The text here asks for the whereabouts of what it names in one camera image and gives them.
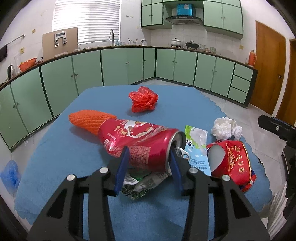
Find orange basin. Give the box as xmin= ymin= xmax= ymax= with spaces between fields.
xmin=18 ymin=58 xmax=37 ymax=72

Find orange foam fruit net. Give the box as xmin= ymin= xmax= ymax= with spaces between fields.
xmin=68 ymin=110 xmax=117 ymax=135

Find cardboard box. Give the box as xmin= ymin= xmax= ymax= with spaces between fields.
xmin=42 ymin=27 xmax=78 ymax=61

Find blue table mat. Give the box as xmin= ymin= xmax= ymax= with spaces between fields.
xmin=14 ymin=84 xmax=273 ymax=240

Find steel kettle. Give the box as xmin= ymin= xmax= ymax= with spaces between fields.
xmin=7 ymin=64 xmax=16 ymax=80

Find blue plastic bag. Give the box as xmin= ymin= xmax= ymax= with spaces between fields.
xmin=1 ymin=160 xmax=21 ymax=196

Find green lower kitchen cabinets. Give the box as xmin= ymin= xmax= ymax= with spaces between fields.
xmin=1 ymin=47 xmax=257 ymax=149

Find white cooking pot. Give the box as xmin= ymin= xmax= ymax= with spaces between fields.
xmin=171 ymin=38 xmax=181 ymax=48

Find dark hanging towel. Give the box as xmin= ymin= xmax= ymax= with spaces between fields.
xmin=0 ymin=45 xmax=8 ymax=62

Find range hood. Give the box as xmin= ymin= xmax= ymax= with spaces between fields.
xmin=164 ymin=3 xmax=204 ymax=26

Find window blinds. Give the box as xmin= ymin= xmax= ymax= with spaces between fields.
xmin=52 ymin=0 xmax=121 ymax=44

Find orange thermos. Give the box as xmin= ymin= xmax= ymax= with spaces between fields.
xmin=248 ymin=50 xmax=257 ymax=67

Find red paper cup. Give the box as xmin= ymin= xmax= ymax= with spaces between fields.
xmin=207 ymin=140 xmax=256 ymax=192

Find brown wooden door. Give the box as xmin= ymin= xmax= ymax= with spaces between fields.
xmin=250 ymin=21 xmax=287 ymax=114

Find red crumpled plastic bag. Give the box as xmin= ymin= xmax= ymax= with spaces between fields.
xmin=128 ymin=86 xmax=159 ymax=113

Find red crushed drink can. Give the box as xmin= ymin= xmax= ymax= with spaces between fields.
xmin=98 ymin=118 xmax=187 ymax=173

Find white crumpled tissue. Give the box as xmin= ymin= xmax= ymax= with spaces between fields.
xmin=211 ymin=117 xmax=242 ymax=141

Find black wok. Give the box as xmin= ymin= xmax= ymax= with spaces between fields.
xmin=185 ymin=41 xmax=199 ymax=50

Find green kitchen cabinets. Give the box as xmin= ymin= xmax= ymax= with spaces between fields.
xmin=1 ymin=47 xmax=257 ymax=149
xmin=141 ymin=1 xmax=244 ymax=39

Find green white snack wrapper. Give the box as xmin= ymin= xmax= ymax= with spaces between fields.
xmin=121 ymin=169 xmax=171 ymax=200

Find green upper kitchen cabinets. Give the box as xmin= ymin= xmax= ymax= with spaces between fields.
xmin=141 ymin=1 xmax=244 ymax=39

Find chrome sink faucet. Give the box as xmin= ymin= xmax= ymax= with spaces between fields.
xmin=108 ymin=29 xmax=115 ymax=47

